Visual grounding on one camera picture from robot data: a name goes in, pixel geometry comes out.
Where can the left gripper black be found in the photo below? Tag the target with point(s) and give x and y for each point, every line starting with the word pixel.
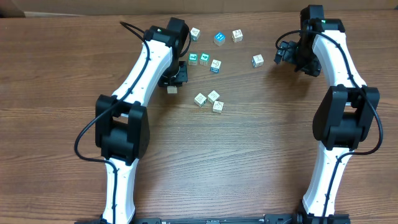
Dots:
pixel 173 81

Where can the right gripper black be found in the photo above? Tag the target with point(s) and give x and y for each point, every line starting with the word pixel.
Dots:
pixel 286 55

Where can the block plain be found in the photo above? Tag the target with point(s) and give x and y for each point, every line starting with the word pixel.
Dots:
pixel 172 90

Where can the block green F side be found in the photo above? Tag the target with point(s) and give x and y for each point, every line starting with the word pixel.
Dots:
pixel 200 100

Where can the umbrella block blue side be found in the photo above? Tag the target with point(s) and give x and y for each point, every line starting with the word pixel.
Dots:
pixel 215 66

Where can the block yellow C side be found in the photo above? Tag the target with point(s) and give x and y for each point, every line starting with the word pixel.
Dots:
pixel 213 96

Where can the block blue T side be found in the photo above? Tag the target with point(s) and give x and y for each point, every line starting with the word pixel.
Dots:
pixel 257 61

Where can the block green R number five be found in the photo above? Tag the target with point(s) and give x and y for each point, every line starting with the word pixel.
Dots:
pixel 217 107

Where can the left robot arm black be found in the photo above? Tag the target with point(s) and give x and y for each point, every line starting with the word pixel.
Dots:
pixel 122 125

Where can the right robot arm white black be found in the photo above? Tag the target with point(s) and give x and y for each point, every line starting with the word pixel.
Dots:
pixel 345 115

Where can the green top L block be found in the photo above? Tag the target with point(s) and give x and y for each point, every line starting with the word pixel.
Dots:
pixel 193 59

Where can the green top 4 block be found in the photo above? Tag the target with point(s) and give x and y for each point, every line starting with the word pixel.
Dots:
pixel 204 59

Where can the block green J side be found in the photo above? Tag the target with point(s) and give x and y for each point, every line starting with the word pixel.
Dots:
pixel 195 34

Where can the blue top block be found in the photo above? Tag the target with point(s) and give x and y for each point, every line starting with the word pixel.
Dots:
pixel 219 39

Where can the block yellow O side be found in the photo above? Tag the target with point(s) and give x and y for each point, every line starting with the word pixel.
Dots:
pixel 237 35

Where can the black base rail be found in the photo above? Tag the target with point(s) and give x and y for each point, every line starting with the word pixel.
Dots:
pixel 217 221

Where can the cardboard backdrop wall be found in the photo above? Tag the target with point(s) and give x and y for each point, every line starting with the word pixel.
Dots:
pixel 22 8

